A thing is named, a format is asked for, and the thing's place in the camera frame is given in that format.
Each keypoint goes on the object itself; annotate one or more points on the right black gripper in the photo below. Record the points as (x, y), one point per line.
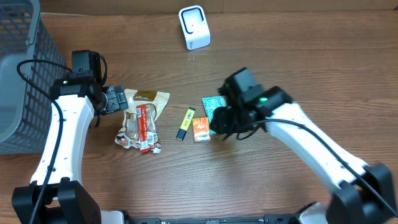
(221, 121)

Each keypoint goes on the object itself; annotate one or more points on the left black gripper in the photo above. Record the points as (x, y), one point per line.
(116, 99)

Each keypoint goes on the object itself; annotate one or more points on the teal tissue packet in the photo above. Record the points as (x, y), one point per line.
(210, 104)

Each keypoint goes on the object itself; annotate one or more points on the orange snack packet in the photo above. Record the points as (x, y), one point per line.
(201, 129)

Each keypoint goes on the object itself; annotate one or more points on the brown cookie bag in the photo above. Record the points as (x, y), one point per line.
(155, 102)

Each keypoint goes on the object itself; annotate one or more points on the yellow highlighter marker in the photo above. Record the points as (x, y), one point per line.
(185, 123)

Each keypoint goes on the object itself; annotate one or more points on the red snack bar wrapper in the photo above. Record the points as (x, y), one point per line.
(142, 123)

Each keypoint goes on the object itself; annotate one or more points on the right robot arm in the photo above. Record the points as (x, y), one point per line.
(360, 193)

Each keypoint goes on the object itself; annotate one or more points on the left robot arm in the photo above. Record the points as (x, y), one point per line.
(55, 193)

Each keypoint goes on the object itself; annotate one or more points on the white barcode scanner stand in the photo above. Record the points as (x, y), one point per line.
(194, 27)

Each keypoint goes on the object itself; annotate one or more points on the grey plastic mesh basket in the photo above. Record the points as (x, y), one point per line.
(28, 48)

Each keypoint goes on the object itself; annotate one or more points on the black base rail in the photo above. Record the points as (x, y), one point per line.
(211, 221)

